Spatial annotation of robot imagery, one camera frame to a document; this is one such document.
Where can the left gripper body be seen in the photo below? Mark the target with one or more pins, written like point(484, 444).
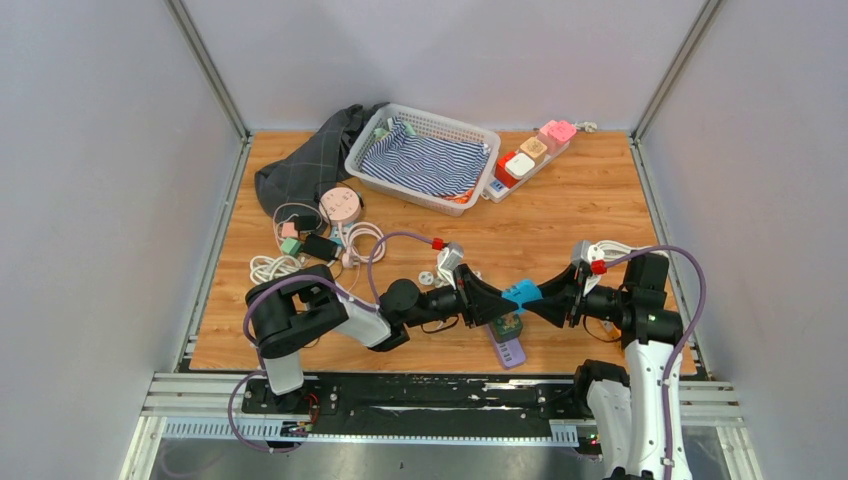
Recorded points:
point(448, 302)

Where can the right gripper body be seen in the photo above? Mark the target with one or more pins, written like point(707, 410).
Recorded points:
point(601, 302)

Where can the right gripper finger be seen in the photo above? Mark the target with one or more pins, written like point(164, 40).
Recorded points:
point(565, 287)
point(559, 311)

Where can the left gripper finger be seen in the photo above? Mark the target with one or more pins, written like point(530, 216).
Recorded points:
point(468, 281)
point(485, 304)

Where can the dark green dragon cube plug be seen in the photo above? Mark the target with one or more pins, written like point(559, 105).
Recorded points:
point(506, 328)

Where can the blue cube plug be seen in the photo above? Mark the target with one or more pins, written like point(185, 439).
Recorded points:
point(523, 292)

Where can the purple power strip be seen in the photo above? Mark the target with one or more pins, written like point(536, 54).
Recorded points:
point(510, 354)

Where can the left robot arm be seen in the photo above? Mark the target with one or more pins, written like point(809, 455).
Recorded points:
point(286, 314)

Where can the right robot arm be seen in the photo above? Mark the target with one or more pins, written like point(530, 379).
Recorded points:
point(636, 407)

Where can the red cube plug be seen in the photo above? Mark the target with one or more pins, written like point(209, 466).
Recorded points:
point(501, 174)

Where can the white cube plug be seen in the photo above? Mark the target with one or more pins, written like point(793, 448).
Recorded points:
point(520, 166)

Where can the round pink power socket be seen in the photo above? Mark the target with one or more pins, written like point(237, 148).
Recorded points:
point(341, 205)

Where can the beige cube plug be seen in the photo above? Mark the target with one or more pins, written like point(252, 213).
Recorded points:
point(534, 148)

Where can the pink cube plug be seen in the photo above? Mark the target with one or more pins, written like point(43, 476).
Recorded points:
point(556, 135)

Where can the small green plug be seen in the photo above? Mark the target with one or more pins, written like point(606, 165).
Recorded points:
point(291, 246)

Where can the small pink plug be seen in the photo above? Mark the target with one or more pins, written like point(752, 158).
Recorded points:
point(288, 230)

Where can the white long power strip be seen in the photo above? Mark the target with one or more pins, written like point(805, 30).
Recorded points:
point(496, 192)

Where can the blue striped cloth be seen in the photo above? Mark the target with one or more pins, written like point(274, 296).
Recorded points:
point(432, 166)

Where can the white plastic basket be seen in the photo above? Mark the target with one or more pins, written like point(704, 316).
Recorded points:
point(425, 124)

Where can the cyan power strip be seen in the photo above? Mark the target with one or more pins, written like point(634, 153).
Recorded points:
point(337, 236)

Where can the black charger adapter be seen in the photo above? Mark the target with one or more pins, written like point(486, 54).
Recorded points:
point(320, 247)

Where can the dark grey checked cloth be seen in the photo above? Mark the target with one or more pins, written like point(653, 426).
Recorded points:
point(316, 165)

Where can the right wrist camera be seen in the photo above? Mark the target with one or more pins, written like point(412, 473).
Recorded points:
point(589, 258)

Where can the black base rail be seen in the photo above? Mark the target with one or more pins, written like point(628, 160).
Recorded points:
point(422, 404)

